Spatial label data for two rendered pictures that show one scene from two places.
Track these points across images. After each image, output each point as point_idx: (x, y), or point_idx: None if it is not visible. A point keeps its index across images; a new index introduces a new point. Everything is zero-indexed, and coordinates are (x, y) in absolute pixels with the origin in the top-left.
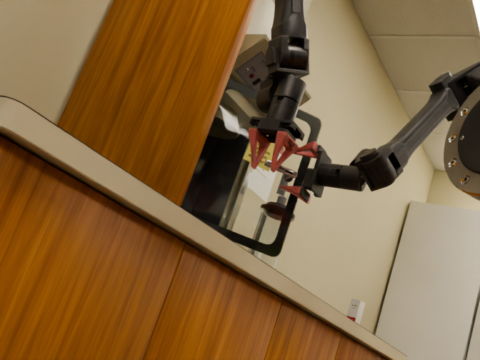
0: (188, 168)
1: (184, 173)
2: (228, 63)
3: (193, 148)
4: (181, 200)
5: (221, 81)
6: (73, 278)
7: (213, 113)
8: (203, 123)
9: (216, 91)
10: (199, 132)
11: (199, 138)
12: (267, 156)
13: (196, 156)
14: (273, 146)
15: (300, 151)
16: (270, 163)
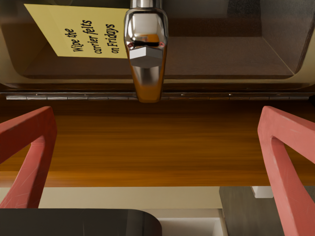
0: (237, 182)
1: (249, 186)
2: (11, 184)
3: (198, 186)
4: (301, 173)
5: (53, 184)
6: None
7: (116, 175)
8: (146, 186)
9: (78, 186)
10: (166, 186)
11: (176, 184)
12: (99, 24)
13: (209, 176)
14: (42, 17)
15: (36, 191)
16: (151, 99)
